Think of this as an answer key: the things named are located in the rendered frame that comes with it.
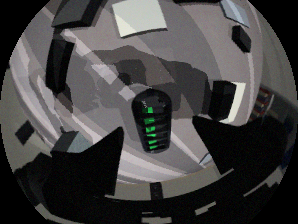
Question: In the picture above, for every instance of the white flat panel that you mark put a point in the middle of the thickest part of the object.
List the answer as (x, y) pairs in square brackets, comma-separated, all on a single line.
[(236, 102)]

